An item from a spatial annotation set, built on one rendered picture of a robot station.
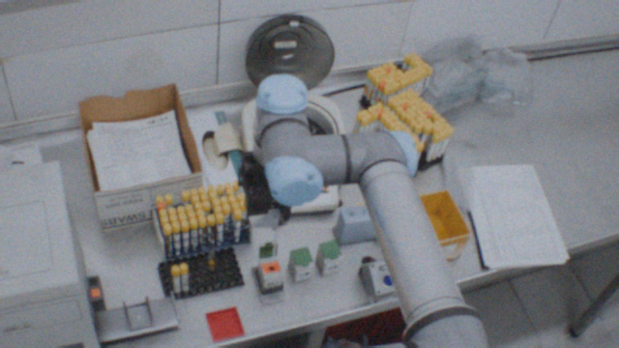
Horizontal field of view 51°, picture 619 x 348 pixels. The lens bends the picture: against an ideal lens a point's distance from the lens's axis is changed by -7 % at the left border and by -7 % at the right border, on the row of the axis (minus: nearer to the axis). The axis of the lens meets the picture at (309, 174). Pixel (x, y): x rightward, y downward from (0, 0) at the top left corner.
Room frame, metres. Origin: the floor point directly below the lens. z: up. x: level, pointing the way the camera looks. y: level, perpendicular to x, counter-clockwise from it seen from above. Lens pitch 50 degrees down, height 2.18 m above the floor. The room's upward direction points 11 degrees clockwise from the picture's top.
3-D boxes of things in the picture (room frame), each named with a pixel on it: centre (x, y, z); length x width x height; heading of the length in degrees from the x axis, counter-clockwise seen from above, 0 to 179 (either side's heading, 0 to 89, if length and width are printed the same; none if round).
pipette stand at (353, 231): (0.93, -0.13, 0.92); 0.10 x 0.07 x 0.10; 113
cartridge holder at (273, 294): (0.76, 0.04, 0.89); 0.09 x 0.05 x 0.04; 25
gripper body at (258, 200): (0.75, 0.07, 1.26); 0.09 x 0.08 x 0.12; 115
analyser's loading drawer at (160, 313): (0.60, 0.30, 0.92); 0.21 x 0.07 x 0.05; 118
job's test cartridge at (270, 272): (0.76, 0.04, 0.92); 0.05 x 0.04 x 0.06; 25
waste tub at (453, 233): (0.95, -0.29, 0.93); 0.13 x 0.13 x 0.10; 27
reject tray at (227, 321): (0.65, 0.11, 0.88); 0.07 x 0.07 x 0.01; 28
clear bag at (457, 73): (1.50, -0.33, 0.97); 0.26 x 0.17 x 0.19; 132
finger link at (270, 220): (0.73, 0.06, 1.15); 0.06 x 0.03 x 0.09; 115
